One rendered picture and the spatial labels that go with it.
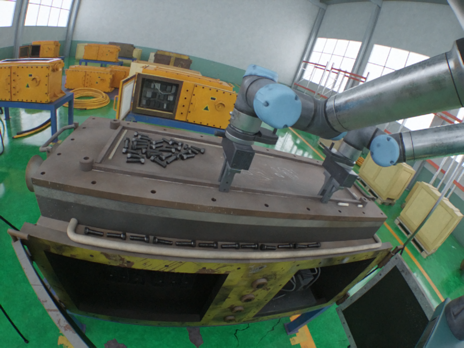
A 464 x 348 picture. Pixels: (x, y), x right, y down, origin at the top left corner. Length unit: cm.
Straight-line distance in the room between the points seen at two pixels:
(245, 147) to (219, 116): 273
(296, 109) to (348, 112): 9
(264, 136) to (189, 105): 265
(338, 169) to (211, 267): 49
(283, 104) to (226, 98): 281
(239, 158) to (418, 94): 37
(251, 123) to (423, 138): 41
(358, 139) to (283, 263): 44
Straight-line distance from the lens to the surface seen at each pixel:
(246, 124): 49
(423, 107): 33
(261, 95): 37
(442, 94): 32
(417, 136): 56
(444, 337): 74
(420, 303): 119
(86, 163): 58
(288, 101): 37
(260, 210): 58
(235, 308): 91
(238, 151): 47
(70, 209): 61
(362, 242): 103
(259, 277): 72
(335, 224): 80
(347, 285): 129
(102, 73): 661
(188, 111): 317
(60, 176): 59
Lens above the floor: 169
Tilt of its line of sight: 29 degrees down
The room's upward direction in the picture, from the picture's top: 20 degrees clockwise
